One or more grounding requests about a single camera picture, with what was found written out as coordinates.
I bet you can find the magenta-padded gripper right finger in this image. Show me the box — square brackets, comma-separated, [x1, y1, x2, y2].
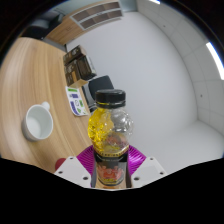
[127, 145, 167, 190]

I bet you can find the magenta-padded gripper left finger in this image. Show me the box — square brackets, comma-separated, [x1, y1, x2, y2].
[53, 145, 97, 190]

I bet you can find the brown cardboard box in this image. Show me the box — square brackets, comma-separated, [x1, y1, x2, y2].
[66, 78, 90, 89]

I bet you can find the clear bottle with black cap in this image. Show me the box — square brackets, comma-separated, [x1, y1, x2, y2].
[87, 88, 135, 190]

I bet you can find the black sofa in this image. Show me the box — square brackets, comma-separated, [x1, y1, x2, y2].
[19, 19, 68, 43]

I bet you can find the wooden glass-door shelf cabinet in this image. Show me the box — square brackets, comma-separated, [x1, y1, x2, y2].
[46, 1, 125, 46]

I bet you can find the black printed carton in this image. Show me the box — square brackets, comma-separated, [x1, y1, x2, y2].
[62, 44, 88, 66]
[64, 56, 98, 87]

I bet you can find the white grey mug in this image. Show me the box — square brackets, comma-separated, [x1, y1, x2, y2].
[21, 101, 54, 142]

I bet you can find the black office chair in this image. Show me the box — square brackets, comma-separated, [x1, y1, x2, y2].
[81, 74, 116, 112]

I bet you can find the white printed leaflet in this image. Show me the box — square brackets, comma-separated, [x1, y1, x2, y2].
[65, 85, 90, 117]

